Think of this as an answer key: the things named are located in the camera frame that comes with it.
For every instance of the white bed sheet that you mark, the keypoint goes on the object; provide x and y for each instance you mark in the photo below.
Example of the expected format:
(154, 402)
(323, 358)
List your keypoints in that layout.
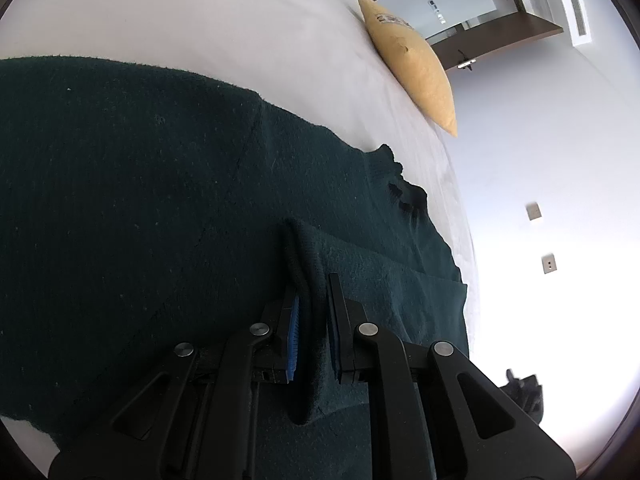
(225, 20)

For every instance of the white wall control panel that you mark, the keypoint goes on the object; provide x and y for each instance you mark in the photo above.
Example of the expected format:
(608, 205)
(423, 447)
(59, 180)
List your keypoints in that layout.
(436, 11)

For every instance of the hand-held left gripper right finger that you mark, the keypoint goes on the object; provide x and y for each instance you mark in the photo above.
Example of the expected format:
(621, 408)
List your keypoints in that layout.
(336, 345)

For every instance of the dark green knit sweater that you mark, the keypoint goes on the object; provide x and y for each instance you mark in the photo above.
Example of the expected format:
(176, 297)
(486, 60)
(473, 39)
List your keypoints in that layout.
(150, 185)

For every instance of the white air vent grille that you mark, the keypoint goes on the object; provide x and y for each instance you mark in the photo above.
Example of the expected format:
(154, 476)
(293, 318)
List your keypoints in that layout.
(575, 5)

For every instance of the black bag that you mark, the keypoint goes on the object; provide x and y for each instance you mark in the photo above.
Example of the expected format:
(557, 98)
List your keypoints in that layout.
(525, 395)

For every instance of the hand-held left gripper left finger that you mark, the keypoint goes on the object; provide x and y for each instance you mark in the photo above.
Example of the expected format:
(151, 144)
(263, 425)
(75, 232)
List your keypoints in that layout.
(294, 340)

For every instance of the brown wooden door frame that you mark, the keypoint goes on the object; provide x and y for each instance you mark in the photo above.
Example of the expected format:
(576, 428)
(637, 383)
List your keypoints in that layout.
(520, 30)

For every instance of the yellow pillow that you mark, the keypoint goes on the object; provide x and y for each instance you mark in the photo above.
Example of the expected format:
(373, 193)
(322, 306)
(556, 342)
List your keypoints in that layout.
(415, 65)

